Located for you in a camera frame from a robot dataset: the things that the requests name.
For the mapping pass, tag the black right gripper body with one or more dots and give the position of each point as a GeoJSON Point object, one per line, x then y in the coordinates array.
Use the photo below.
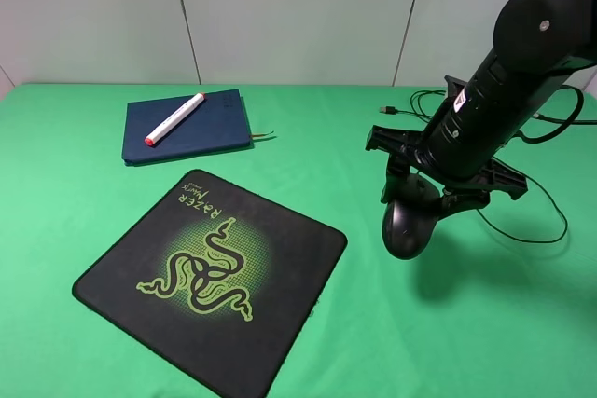
{"type": "Point", "coordinates": [447, 160]}

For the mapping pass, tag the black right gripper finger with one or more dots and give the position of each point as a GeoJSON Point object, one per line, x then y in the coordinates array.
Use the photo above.
{"type": "Point", "coordinates": [451, 202]}
{"type": "Point", "coordinates": [397, 181]}

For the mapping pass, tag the black computer mouse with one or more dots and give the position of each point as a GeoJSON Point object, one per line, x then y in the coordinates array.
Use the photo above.
{"type": "Point", "coordinates": [408, 226]}

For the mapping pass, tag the white marker pen orange caps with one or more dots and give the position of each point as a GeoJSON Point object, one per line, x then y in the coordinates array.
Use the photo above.
{"type": "Point", "coordinates": [174, 119]}

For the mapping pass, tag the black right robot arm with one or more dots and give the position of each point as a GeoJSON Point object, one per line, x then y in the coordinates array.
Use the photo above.
{"type": "Point", "coordinates": [537, 45]}

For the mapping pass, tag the blue hardcover notebook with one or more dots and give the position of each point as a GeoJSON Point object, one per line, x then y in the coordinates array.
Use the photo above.
{"type": "Point", "coordinates": [219, 124]}

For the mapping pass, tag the black green logo mouse pad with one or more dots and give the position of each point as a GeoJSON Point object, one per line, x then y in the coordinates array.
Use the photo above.
{"type": "Point", "coordinates": [216, 280]}

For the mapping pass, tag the green table cloth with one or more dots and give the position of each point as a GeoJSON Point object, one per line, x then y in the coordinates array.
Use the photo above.
{"type": "Point", "coordinates": [500, 304]}

